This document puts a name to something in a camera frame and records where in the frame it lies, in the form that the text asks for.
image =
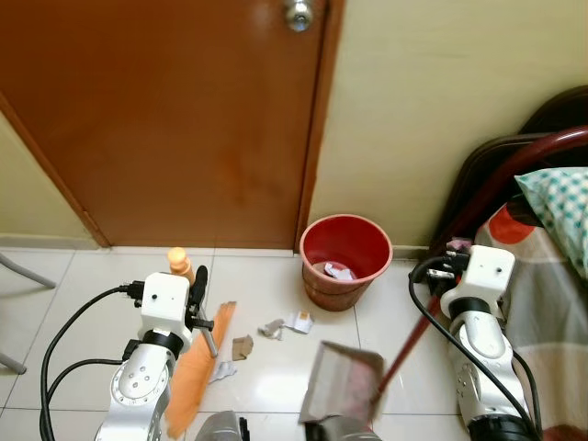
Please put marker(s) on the brown cardboard scrap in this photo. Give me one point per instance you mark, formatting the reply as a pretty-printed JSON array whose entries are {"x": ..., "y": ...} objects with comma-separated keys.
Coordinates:
[{"x": 242, "y": 347}]

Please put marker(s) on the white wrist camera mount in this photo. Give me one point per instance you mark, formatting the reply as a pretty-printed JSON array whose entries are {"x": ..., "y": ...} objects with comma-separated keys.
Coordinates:
[
  {"x": 165, "y": 303},
  {"x": 485, "y": 276}
]

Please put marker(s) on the grey right robot leg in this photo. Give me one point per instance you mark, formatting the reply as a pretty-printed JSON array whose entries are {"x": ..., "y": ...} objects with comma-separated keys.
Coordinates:
[{"x": 344, "y": 430}]

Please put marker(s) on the teal checkered pillow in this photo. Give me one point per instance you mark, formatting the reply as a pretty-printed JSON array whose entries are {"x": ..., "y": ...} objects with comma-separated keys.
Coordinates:
[{"x": 560, "y": 207}]

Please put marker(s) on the white crumpled paper in bucket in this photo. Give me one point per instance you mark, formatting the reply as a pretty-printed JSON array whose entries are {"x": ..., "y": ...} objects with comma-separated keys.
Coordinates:
[{"x": 338, "y": 272}]

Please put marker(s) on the silver round door knob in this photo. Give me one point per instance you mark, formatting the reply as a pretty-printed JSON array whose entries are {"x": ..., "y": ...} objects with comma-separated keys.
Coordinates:
[{"x": 299, "y": 14}]

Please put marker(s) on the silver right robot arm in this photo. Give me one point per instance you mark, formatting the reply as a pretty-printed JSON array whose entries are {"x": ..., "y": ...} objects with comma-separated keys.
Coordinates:
[{"x": 482, "y": 349}]

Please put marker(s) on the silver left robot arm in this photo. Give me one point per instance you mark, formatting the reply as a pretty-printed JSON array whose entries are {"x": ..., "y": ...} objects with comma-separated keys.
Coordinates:
[{"x": 138, "y": 390}]

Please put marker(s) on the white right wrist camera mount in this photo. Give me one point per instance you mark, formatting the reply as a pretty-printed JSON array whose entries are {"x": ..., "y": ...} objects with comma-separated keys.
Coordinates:
[{"x": 485, "y": 276}]

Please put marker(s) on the brown wooden door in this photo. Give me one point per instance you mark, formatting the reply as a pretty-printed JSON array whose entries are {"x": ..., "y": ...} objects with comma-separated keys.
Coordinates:
[{"x": 165, "y": 110}]

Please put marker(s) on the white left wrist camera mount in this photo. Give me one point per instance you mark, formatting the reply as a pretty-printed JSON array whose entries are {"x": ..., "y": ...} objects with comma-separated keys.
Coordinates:
[{"x": 165, "y": 303}]

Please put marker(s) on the dark red metal bed frame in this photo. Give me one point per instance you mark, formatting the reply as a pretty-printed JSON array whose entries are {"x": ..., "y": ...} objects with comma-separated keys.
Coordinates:
[{"x": 514, "y": 161}]

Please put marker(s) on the brown wooden door frame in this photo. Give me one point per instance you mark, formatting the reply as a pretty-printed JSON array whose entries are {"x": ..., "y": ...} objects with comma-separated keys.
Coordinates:
[{"x": 322, "y": 138}]

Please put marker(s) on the red plastic bucket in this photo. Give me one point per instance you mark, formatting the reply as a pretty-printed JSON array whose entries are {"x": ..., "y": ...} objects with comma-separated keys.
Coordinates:
[{"x": 317, "y": 285}]

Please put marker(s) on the grey crumpled paper scrap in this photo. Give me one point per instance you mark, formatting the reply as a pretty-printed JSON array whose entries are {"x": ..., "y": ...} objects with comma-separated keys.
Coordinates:
[{"x": 272, "y": 329}]

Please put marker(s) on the dark brown headboard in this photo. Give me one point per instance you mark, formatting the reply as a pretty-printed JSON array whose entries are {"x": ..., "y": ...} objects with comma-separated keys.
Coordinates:
[{"x": 491, "y": 156}]

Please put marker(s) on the white paper scrap orange print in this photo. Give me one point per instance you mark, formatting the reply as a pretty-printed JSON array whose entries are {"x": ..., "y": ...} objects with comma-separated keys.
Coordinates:
[{"x": 301, "y": 321}]

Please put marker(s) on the grey metal furniture leg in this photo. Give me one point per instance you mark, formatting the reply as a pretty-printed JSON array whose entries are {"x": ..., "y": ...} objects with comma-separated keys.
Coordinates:
[
  {"x": 23, "y": 271},
  {"x": 11, "y": 363}
]

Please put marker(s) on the grey orange patterned bed sheet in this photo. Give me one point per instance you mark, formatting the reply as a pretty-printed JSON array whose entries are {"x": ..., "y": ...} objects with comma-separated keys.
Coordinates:
[{"x": 542, "y": 331}]

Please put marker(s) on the white crumpled tissue scrap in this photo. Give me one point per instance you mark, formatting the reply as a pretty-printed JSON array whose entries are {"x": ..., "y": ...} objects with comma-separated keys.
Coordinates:
[{"x": 223, "y": 371}]

